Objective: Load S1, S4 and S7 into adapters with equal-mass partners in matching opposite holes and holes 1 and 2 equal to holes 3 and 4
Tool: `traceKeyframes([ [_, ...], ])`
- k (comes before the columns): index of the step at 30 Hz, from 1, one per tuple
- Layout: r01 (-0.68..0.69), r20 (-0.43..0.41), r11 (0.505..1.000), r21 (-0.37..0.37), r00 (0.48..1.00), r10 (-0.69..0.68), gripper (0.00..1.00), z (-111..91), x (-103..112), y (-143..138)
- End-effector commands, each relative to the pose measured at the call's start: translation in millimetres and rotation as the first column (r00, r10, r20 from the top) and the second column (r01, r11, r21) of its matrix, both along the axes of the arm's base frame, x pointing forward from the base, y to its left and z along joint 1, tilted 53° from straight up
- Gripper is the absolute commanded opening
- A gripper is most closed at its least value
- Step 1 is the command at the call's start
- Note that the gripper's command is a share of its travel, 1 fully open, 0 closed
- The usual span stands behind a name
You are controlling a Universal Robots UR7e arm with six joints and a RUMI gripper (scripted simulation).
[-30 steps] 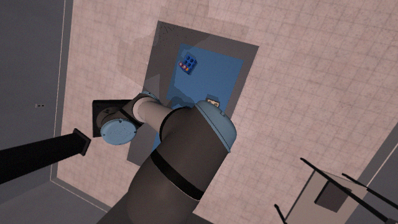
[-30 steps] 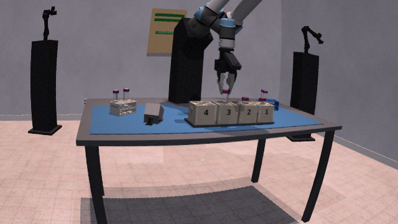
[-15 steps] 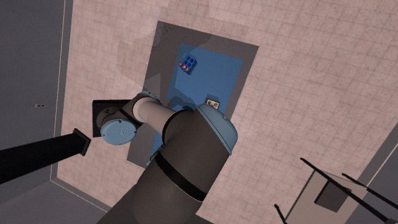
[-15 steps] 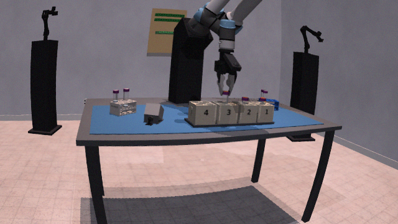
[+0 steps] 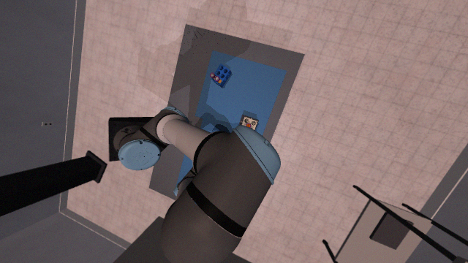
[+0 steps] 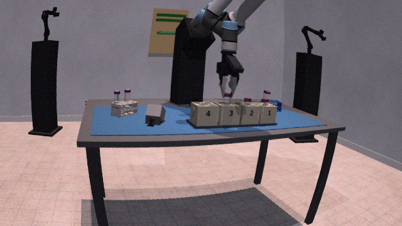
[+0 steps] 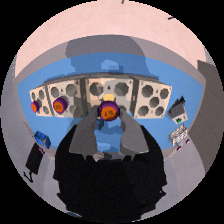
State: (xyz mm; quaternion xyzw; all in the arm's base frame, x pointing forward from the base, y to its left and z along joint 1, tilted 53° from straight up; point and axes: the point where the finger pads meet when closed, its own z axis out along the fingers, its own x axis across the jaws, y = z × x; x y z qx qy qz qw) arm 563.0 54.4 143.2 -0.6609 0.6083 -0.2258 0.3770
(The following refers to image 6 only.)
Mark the blue tube rack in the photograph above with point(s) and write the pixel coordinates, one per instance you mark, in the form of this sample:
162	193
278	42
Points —
279	104

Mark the blue bench mat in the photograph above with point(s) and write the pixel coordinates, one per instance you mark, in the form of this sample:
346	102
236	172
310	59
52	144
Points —
106	124

